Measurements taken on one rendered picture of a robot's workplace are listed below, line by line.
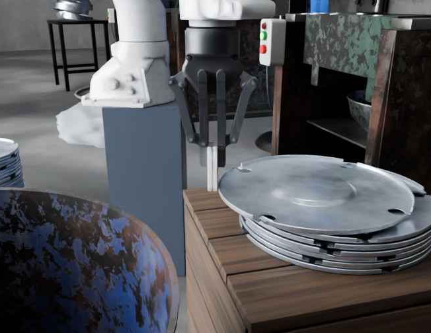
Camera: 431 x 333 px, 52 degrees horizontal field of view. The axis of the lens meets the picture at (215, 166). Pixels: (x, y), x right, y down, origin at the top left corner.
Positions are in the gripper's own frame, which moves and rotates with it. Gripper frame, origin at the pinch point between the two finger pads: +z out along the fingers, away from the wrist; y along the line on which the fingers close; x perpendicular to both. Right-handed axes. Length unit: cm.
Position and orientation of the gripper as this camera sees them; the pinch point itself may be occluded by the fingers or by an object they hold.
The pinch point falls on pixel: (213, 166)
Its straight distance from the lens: 67.0
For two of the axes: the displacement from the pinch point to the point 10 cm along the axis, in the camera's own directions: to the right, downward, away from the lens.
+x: -0.5, 3.4, -9.4
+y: -10.0, -0.2, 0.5
